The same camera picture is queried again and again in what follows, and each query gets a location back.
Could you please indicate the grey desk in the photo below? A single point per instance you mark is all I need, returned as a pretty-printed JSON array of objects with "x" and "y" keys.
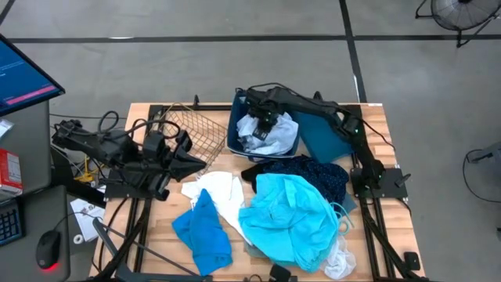
[{"x": 27, "y": 149}]

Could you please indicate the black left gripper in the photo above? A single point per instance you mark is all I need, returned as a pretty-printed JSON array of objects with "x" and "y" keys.
[{"x": 160, "y": 150}]

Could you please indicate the sheer white cloth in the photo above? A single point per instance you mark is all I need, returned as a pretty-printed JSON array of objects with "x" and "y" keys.
[{"x": 340, "y": 262}]

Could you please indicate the navy dotted shirt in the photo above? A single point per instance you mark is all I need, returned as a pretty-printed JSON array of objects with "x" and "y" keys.
[{"x": 313, "y": 170}]

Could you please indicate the royal blue cloth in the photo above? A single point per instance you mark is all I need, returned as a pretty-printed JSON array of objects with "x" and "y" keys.
[{"x": 205, "y": 239}]

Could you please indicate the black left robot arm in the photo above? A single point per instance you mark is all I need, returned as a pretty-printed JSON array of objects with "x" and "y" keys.
[{"x": 98, "y": 145}]

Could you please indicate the red and white box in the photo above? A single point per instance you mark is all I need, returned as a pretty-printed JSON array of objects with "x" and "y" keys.
[{"x": 8, "y": 172}]

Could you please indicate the computer monitor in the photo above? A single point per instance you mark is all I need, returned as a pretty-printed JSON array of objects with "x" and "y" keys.
[{"x": 19, "y": 78}]

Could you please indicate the dark teal flat cloth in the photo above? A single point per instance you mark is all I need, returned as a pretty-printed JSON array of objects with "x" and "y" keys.
[{"x": 323, "y": 139}]

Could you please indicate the pale blue white shirt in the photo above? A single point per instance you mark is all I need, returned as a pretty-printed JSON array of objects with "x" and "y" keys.
[{"x": 280, "y": 135}]

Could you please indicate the black computer mouse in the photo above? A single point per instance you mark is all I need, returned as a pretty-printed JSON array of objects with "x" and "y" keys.
[{"x": 48, "y": 248}]

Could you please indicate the blue plastic bin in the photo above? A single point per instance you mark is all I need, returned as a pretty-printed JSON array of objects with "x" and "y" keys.
[{"x": 234, "y": 129}]

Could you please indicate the small white packet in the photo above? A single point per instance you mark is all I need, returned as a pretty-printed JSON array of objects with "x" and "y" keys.
[{"x": 4, "y": 127}]

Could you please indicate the black metal table frame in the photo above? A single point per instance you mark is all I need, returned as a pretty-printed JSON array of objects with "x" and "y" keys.
[{"x": 375, "y": 231}]

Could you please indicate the black clamp lever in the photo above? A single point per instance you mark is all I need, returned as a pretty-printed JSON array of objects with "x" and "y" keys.
[{"x": 403, "y": 180}]

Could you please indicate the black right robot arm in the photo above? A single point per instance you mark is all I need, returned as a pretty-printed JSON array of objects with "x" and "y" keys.
[{"x": 313, "y": 103}]

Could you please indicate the yellow clamp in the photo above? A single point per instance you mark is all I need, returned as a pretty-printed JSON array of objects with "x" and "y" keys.
[{"x": 87, "y": 174}]

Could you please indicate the black cloth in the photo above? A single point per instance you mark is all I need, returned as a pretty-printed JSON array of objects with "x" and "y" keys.
[{"x": 250, "y": 174}]

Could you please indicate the black clamp block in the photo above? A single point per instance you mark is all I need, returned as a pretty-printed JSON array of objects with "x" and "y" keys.
[{"x": 411, "y": 261}]

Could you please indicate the white paper sheet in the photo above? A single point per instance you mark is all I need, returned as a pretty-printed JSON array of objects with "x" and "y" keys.
[{"x": 88, "y": 221}]

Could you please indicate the black floor fan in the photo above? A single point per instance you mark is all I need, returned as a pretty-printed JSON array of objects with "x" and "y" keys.
[{"x": 462, "y": 13}]

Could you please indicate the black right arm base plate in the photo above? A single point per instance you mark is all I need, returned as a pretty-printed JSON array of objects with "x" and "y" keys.
[{"x": 391, "y": 188}]

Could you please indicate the black keyboard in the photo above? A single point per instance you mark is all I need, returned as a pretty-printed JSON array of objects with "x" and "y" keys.
[{"x": 8, "y": 225}]

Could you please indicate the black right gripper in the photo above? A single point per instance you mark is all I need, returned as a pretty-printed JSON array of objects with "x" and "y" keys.
[{"x": 266, "y": 113}]

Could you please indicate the turquoise garment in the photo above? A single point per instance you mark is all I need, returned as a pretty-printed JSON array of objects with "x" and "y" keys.
[{"x": 289, "y": 219}]

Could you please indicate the white tape roll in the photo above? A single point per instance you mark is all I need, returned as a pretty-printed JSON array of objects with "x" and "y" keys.
[{"x": 78, "y": 239}]

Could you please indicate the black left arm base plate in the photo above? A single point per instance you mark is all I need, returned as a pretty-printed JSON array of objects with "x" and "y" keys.
[{"x": 117, "y": 191}]

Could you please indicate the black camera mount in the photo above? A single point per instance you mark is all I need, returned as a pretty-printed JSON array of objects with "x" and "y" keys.
[{"x": 280, "y": 273}]

